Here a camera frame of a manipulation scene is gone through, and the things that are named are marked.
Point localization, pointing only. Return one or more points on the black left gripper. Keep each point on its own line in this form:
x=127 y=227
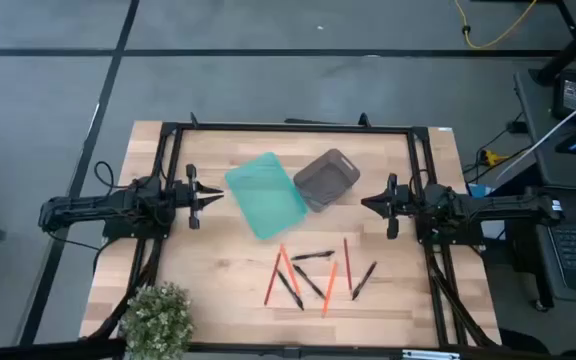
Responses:
x=194 y=220

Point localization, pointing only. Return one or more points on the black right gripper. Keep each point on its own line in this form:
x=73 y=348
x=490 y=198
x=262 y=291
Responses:
x=393 y=227

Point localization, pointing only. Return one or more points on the red pencil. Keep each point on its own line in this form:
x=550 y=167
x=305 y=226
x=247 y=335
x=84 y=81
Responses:
x=348 y=265

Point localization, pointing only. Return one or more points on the black ballpoint pen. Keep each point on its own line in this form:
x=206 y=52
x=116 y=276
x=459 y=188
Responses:
x=313 y=255
x=291 y=292
x=364 y=280
x=310 y=283

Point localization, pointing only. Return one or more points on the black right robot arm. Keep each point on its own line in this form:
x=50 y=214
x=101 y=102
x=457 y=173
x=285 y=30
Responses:
x=498 y=205

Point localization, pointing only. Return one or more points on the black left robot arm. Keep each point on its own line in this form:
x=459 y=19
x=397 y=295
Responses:
x=93 y=207

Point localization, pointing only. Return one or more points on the teal translucent plastic bin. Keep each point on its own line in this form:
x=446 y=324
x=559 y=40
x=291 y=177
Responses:
x=265 y=197

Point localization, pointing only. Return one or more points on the grey translucent plastic bin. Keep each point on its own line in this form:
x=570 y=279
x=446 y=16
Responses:
x=325 y=180

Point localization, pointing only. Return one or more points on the small blue object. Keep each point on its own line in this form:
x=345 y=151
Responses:
x=478 y=191

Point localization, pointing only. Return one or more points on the yellow plug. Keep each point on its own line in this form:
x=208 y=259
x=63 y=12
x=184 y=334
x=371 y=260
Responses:
x=490 y=157

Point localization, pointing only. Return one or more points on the small green artificial plant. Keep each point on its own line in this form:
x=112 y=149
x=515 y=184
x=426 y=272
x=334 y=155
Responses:
x=158 y=320

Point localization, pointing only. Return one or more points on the silver metal clamp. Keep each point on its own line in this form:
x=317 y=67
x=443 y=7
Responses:
x=430 y=355

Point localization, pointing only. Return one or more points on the white rod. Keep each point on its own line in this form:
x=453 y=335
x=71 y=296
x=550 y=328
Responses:
x=553 y=133

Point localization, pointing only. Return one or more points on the black equipment cart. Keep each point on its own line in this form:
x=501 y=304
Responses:
x=535 y=100

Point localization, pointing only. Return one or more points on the small black screen device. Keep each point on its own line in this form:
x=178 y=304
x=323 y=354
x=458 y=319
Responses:
x=573 y=94

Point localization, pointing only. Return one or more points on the black stand legs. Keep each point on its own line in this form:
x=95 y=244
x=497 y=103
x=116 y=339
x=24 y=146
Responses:
x=568 y=50

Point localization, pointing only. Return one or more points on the black metal table frame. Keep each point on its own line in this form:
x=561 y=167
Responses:
x=293 y=128

